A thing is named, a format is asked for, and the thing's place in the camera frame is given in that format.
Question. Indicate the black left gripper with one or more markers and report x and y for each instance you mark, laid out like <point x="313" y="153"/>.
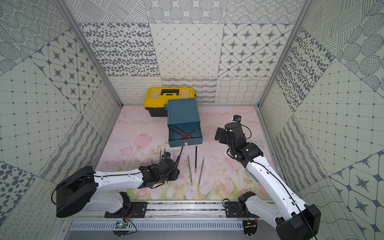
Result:
<point x="169" y="163"/>

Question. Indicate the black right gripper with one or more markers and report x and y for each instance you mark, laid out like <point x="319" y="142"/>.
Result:
<point x="223" y="139"/>

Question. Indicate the red black pencil long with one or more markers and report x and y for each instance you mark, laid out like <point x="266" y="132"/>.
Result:
<point x="177" y="134"/>

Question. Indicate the teal drawer cabinet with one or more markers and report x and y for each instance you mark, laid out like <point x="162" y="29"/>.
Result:
<point x="182" y="111"/>

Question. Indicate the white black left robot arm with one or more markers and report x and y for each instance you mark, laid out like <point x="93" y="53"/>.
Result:
<point x="92" y="190"/>

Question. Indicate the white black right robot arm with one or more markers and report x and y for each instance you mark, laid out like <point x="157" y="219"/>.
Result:
<point x="292" y="217"/>

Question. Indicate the teal power strip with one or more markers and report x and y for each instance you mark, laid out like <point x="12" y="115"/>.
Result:
<point x="253" y="176"/>

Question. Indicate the yellow black toolbox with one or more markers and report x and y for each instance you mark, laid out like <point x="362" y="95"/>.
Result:
<point x="157" y="98"/>

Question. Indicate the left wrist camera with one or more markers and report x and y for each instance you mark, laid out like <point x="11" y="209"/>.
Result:
<point x="166" y="155"/>

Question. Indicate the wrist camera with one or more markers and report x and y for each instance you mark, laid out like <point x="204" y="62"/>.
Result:
<point x="237" y="118"/>
<point x="166" y="155"/>

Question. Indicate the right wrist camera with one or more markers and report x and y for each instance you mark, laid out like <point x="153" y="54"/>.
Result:
<point x="237" y="118"/>

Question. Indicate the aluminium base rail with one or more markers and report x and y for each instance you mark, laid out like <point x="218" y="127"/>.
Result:
<point x="167" y="210"/>

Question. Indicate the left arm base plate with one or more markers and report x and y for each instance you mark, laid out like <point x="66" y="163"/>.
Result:
<point x="133" y="210"/>

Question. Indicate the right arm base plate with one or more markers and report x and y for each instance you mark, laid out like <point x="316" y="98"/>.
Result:
<point x="232" y="210"/>

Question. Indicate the white slotted cable duct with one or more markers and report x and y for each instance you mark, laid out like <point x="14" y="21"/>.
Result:
<point x="169" y="225"/>

